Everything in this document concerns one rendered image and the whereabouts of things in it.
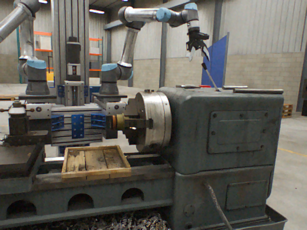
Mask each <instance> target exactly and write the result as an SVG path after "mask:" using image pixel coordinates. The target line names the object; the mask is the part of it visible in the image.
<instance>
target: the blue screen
mask: <svg viewBox="0 0 307 230"><path fill-rule="evenodd" d="M229 33H230V32H227V35H226V36H225V37H223V38H222V39H220V40H219V41H217V42H216V43H212V45H211V46H209V47H208V53H209V61H208V60H207V57H203V62H205V64H206V67H207V71H208V73H209V74H210V76H211V78H212V80H213V81H214V83H215V85H216V87H217V88H222V86H224V84H225V74H226V64H227V53H228V43H229ZM201 85H208V86H211V87H213V88H215V87H214V85H213V83H212V81H211V80H210V78H209V76H208V75H207V73H206V71H205V69H204V68H203V67H202V77H201Z"/></svg>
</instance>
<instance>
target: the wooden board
mask: <svg viewBox="0 0 307 230"><path fill-rule="evenodd" d="M106 149H108V150H109V151H108V152H107V150H106ZM111 149H112V150H113V149H116V150H117V151H116V152H115V150H113V152H114V153H113V152H112V151H111ZM85 150H86V151H87V152H86V151H85ZM70 151H71V154H70ZM72 151H73V152H72ZM74 151H75V152H74ZM84 151H85V153H84ZM109 152H110V153H111V154H112V155H111V154H110V153H109ZM104 153H106V154H104ZM117 153H118V154H117ZM108 154H110V156H109V155H108ZM69 155H70V156H69ZM103 155H104V156H103ZM105 155H106V156H105ZM117 155H118V156H119V157H118V156H117ZM83 156H85V159H84V157H83ZM107 157H108V158H107ZM119 158H120V161H119ZM113 159H114V160H115V161H116V162H115V161H114V160H113ZM108 160H109V161H108ZM112 161H113V162H112ZM121 162H122V164H121ZM85 163H86V168H87V169H86V170H88V172H87V171H83V170H84V169H85V168H84V167H85ZM111 163H112V165H111ZM107 164H109V165H107ZM107 166H109V167H107ZM122 166H123V168H121V167H122ZM72 167H73V168H72ZM118 167H119V168H118ZM79 168H80V169H82V168H83V170H80V169H79ZM100 168H101V169H100ZM71 170H72V171H71ZM86 176H87V180H97V179H107V178H109V177H110V178H116V177H126V176H131V167H130V164H129V163H128V161H127V159H126V157H125V156H124V154H123V151H122V150H121V148H120V147H119V145H107V146H106V145H104V146H86V147H68V148H66V149H65V156H64V163H63V168H62V173H61V181H62V183H66V182H76V181H85V180H86Z"/></svg>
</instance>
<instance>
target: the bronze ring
mask: <svg viewBox="0 0 307 230"><path fill-rule="evenodd" d="M125 119H129V117H128V116H124V114H123V113H122V114H116V115H110V118H109V126H110V130H116V131H122V132H123V131H124V129H125V128H129V127H125Z"/></svg>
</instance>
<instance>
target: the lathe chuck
mask: <svg viewBox="0 0 307 230"><path fill-rule="evenodd" d="M136 101H137V108H138V113H139V115H140V118H137V119H149V118H151V119H152V120H153V127H152V128H151V129H149V128H140V130H139V131H138V138H137V145H136V148H137V150H138V151H139V152H153V151H158V150H159V149H160V148H161V146H162V143H163V141H164V135H165V113H164V107H163V103H162V100H161V97H160V96H159V94H158V93H156V92H151V93H146V92H138V93H137V94H136ZM151 144H156V146H155V147H153V148H151V147H150V145H151Z"/></svg>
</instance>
